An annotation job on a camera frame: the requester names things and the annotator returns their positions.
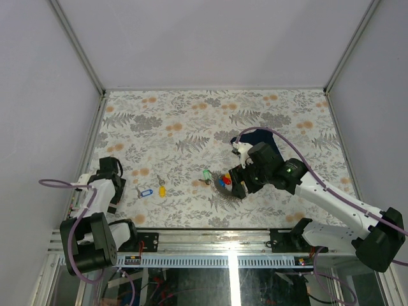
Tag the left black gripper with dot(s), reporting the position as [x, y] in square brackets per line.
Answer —
[255, 176]

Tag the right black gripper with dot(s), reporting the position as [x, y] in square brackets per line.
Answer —
[111, 168]

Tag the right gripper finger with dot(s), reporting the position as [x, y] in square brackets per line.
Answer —
[236, 176]
[239, 192]

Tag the metal keyring with yellow handle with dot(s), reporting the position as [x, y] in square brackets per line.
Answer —
[224, 190]

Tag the green key tag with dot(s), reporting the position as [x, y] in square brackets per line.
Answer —
[207, 177]

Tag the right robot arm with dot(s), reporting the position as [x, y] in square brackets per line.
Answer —
[292, 195]

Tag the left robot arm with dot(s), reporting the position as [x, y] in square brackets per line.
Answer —
[90, 242]

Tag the dark blue folded cloth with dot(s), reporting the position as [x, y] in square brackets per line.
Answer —
[260, 135]

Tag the blue key tag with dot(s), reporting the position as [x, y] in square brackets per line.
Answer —
[144, 193]

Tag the yellow key tag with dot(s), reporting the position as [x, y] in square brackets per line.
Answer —
[162, 191]

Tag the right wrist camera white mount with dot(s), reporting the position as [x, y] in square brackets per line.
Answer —
[242, 151]

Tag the slotted grey cable duct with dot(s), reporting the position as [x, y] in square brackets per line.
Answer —
[213, 261]

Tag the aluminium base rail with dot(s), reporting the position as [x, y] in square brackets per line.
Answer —
[208, 241]

